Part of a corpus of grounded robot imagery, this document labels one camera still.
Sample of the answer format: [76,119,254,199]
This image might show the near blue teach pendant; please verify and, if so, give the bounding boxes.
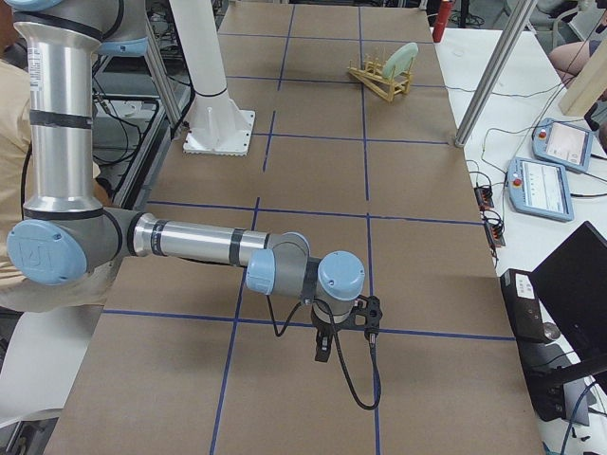
[506,157,574,222]

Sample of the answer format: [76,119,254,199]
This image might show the black computer box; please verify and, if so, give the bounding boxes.
[500,268,552,343]

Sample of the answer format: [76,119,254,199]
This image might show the red cylinder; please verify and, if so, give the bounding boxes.
[432,0,453,43]

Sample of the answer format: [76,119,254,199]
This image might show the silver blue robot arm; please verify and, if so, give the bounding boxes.
[8,1,382,362]

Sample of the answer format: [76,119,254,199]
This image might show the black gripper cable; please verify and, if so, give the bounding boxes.
[267,293,383,410]

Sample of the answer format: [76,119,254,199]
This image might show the aluminium frame post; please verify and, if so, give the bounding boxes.
[454,0,537,148]

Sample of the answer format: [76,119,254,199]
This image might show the pale green plate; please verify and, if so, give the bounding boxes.
[381,43,419,80]

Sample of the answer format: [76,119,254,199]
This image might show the orange black adapter box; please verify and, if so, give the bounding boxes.
[474,186,494,210]

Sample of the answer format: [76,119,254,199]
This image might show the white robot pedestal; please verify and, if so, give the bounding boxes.
[170,0,255,156]

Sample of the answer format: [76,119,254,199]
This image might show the wooden beam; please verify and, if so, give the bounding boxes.
[559,40,607,117]

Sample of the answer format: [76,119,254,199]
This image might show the wooden dish rack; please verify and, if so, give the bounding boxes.
[347,59,414,102]

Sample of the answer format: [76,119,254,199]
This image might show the blue teach pendant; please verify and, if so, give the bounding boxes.
[532,118,594,173]
[506,157,574,222]

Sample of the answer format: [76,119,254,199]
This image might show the person in beige shirt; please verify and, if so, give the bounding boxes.
[1,61,117,313]

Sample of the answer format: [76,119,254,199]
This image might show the black monitor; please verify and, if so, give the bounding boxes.
[530,221,606,359]

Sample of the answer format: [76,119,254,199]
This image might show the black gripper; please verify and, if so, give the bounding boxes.
[311,295,382,363]

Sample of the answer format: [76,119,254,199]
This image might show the far blue teach pendant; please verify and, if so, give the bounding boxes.
[532,118,594,173]

